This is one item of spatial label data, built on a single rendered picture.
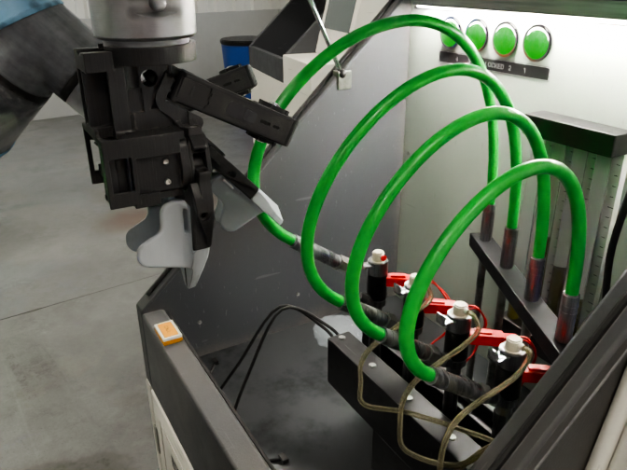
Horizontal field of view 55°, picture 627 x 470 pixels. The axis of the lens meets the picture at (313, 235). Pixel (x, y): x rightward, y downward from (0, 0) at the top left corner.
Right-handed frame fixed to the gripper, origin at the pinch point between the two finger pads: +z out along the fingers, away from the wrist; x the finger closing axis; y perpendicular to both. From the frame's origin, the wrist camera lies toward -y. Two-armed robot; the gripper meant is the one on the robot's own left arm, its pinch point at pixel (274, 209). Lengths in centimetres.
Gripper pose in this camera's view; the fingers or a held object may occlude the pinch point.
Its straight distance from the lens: 70.4
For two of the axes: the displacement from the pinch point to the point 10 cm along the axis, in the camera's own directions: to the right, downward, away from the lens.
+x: 2.7, 1.8, -9.5
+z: 7.1, 6.2, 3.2
